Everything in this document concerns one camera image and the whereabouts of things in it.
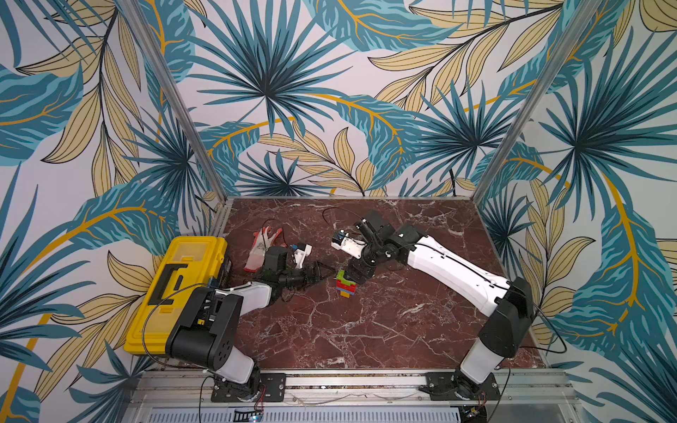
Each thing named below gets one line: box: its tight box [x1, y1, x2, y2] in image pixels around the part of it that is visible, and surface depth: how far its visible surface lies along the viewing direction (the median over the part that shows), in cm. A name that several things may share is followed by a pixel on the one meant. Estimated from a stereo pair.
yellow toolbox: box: [123, 236, 229, 356], surface depth 79 cm
